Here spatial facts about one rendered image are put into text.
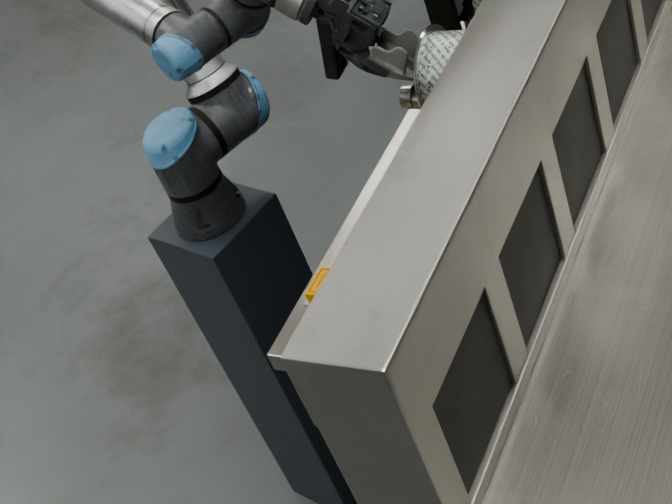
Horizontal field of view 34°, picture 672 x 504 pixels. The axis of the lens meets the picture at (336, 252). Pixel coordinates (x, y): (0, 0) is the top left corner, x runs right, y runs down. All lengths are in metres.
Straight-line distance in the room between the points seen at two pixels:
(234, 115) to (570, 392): 1.31
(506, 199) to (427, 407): 0.20
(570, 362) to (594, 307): 0.07
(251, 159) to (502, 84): 3.13
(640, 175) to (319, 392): 0.49
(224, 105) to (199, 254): 0.29
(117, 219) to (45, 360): 0.67
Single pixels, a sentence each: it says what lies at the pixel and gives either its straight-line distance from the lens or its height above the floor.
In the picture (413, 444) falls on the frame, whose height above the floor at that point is 1.57.
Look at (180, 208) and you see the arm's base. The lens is 2.17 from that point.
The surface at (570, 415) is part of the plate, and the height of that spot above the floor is 1.44.
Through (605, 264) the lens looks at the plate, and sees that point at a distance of 1.04.
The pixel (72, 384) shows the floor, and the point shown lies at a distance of 3.50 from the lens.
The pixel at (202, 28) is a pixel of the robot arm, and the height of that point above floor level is 1.39.
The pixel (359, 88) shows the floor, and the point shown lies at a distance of 4.15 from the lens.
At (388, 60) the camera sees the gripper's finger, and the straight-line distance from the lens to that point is 1.73.
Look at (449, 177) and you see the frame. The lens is 0.83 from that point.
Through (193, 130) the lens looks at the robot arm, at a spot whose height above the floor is 1.12.
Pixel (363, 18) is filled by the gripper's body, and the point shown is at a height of 1.36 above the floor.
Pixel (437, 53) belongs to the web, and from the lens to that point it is 1.66.
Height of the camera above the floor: 2.16
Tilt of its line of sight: 39 degrees down
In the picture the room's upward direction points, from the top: 23 degrees counter-clockwise
